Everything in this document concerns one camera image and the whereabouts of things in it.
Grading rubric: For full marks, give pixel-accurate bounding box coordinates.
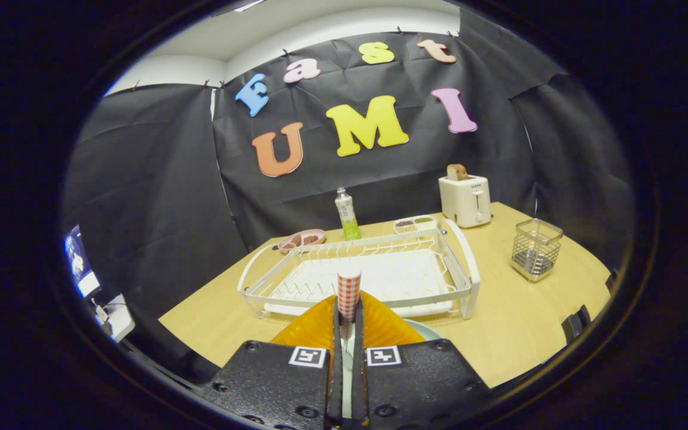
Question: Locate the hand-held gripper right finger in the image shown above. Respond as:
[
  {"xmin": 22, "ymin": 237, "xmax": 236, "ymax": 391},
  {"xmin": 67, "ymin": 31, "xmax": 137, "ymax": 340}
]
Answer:
[{"xmin": 352, "ymin": 291, "xmax": 492, "ymax": 430}]

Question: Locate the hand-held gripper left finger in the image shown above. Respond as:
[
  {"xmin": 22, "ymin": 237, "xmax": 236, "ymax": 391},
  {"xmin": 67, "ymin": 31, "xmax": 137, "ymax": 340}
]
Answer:
[{"xmin": 199, "ymin": 296, "xmax": 345, "ymax": 430}]

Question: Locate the pale green plate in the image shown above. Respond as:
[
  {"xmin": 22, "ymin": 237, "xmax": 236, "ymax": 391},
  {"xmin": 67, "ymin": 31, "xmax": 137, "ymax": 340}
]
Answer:
[{"xmin": 342, "ymin": 318, "xmax": 442, "ymax": 419}]

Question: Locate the pink checkered handle spoon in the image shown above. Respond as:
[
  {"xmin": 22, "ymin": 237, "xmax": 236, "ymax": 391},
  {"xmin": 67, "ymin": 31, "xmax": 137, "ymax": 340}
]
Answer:
[{"xmin": 336, "ymin": 266, "xmax": 362, "ymax": 341}]

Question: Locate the white wire dish rack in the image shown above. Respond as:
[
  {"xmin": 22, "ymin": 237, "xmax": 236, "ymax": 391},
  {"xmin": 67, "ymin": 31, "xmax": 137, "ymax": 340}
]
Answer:
[{"xmin": 237, "ymin": 219, "xmax": 481, "ymax": 320}]

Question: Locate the small pink plate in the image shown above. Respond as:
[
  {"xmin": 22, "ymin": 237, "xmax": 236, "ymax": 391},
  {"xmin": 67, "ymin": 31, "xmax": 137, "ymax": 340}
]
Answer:
[{"xmin": 277, "ymin": 229, "xmax": 326, "ymax": 254}]

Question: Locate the white divided snack dish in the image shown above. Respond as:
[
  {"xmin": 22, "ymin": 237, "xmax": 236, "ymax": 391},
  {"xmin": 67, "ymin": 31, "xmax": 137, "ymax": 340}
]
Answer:
[{"xmin": 393, "ymin": 215, "xmax": 438, "ymax": 235}]

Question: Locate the white drip tray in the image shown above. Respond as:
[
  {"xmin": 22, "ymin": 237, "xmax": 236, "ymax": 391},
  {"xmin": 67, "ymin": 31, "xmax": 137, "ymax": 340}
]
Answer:
[{"xmin": 263, "ymin": 248, "xmax": 455, "ymax": 317}]

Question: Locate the clear bottle with green liquid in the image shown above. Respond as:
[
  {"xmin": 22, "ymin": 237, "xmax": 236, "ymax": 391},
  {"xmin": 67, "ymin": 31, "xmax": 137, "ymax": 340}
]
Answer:
[{"xmin": 335, "ymin": 187, "xmax": 362, "ymax": 241}]

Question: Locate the cream toaster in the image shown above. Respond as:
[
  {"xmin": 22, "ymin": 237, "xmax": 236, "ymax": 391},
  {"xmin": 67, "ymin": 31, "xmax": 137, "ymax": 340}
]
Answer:
[{"xmin": 438, "ymin": 174, "xmax": 493, "ymax": 229}]

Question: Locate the black table clamp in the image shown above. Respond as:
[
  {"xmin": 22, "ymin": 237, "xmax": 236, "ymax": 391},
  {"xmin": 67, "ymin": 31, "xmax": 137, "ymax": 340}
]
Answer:
[{"xmin": 561, "ymin": 305, "xmax": 591, "ymax": 343}]

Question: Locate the white box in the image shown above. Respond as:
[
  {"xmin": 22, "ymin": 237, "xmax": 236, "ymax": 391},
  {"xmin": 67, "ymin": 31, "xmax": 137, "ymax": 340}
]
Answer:
[{"xmin": 94, "ymin": 294, "xmax": 136, "ymax": 343}]

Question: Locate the black backdrop cloth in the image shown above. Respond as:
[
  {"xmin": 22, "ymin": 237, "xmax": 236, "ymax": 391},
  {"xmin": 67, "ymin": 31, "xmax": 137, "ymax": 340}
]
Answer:
[{"xmin": 60, "ymin": 7, "xmax": 637, "ymax": 383}]

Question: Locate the computer monitor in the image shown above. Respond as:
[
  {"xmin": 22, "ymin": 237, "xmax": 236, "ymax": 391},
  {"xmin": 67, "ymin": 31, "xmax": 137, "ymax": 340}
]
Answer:
[{"xmin": 63, "ymin": 225, "xmax": 101, "ymax": 298}]

